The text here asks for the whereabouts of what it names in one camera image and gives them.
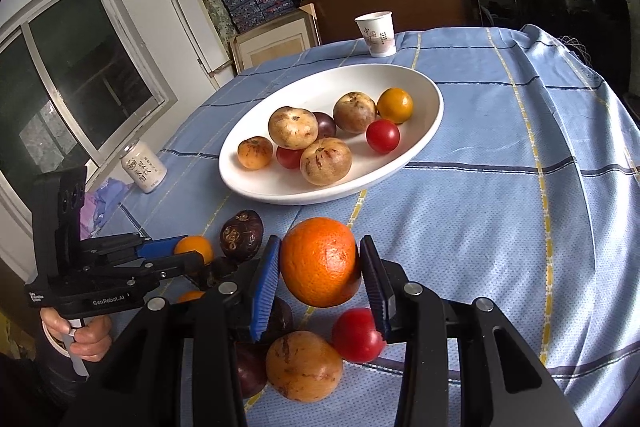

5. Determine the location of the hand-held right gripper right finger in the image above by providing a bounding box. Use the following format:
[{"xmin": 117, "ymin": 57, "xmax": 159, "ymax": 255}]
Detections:
[{"xmin": 360, "ymin": 235, "xmax": 582, "ymax": 427}]

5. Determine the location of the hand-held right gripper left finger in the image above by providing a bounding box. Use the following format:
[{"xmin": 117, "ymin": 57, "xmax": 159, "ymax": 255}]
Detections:
[{"xmin": 60, "ymin": 235, "xmax": 282, "ymax": 427}]

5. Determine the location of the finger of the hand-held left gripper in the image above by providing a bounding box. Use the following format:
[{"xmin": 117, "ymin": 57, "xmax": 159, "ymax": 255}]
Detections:
[
  {"xmin": 80, "ymin": 233, "xmax": 181, "ymax": 258},
  {"xmin": 80, "ymin": 252, "xmax": 211, "ymax": 288}
]

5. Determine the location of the small yellow-orange tangerine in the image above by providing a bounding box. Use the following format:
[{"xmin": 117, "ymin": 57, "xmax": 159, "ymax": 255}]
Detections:
[
  {"xmin": 173, "ymin": 235, "xmax": 215, "ymax": 265},
  {"xmin": 376, "ymin": 87, "xmax": 414, "ymax": 124}
]

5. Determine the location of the purple passion fruit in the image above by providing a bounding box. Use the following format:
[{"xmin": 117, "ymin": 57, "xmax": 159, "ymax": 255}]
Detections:
[
  {"xmin": 260, "ymin": 294, "xmax": 295, "ymax": 345},
  {"xmin": 312, "ymin": 112, "xmax": 337, "ymax": 140},
  {"xmin": 235, "ymin": 342, "xmax": 269, "ymax": 399}
]

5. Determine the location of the red tomato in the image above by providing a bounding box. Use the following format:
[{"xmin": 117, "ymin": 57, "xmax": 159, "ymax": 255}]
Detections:
[
  {"xmin": 276, "ymin": 146, "xmax": 306, "ymax": 170},
  {"xmin": 365, "ymin": 119, "xmax": 401, "ymax": 154},
  {"xmin": 331, "ymin": 307, "xmax": 387, "ymax": 364}
]

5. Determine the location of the dark brown mangosteen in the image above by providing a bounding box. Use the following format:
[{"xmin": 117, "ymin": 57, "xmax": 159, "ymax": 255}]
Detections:
[{"xmin": 220, "ymin": 209, "xmax": 264, "ymax": 263}]

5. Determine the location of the tan brown round fruit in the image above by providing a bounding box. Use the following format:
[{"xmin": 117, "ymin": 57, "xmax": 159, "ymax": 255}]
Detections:
[
  {"xmin": 265, "ymin": 330, "xmax": 344, "ymax": 403},
  {"xmin": 268, "ymin": 106, "xmax": 319, "ymax": 150},
  {"xmin": 299, "ymin": 137, "xmax": 353, "ymax": 186},
  {"xmin": 333, "ymin": 91, "xmax": 377, "ymax": 134}
]

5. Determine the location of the small orange-brown round fruit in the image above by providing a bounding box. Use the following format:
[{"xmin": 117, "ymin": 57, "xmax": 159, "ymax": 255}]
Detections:
[{"xmin": 237, "ymin": 136, "xmax": 274, "ymax": 170}]

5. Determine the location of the white oval plate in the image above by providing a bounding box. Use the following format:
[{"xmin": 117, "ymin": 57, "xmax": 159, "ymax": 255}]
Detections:
[{"xmin": 218, "ymin": 64, "xmax": 445, "ymax": 206}]

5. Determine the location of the person's left hand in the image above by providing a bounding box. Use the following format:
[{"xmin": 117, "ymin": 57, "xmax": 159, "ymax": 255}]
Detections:
[{"xmin": 40, "ymin": 307, "xmax": 113, "ymax": 363}]

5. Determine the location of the purple cloth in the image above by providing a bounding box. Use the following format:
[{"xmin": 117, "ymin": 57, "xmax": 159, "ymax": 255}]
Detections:
[{"xmin": 80, "ymin": 192, "xmax": 101, "ymax": 238}]

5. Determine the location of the light blue cloth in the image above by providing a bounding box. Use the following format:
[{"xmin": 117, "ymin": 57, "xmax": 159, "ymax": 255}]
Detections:
[{"xmin": 95, "ymin": 179, "xmax": 133, "ymax": 208}]

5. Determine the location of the white drink can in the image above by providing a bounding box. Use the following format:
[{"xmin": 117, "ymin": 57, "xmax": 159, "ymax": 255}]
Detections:
[{"xmin": 121, "ymin": 141, "xmax": 167, "ymax": 194}]

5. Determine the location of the blue checked tablecloth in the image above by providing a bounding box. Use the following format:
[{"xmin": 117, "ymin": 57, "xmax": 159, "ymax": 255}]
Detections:
[{"xmin": 95, "ymin": 24, "xmax": 640, "ymax": 427}]

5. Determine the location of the grey framed sliding window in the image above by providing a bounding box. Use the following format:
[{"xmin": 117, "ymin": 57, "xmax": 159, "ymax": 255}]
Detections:
[{"xmin": 0, "ymin": 0, "xmax": 178, "ymax": 253}]

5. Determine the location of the marbled grey board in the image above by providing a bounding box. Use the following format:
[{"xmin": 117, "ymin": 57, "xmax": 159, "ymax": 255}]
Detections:
[{"xmin": 187, "ymin": 0, "xmax": 238, "ymax": 48}]

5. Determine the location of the white paper cup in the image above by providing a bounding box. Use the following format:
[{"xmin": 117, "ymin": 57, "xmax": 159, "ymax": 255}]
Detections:
[{"xmin": 354, "ymin": 11, "xmax": 397, "ymax": 58}]

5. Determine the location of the brown cardboard board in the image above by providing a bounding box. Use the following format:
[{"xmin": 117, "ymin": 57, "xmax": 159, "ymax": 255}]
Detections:
[{"xmin": 300, "ymin": 0, "xmax": 488, "ymax": 45}]

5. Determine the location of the wooden picture frame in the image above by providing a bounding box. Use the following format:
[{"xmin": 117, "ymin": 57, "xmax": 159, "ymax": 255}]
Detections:
[{"xmin": 229, "ymin": 4, "xmax": 321, "ymax": 72}]

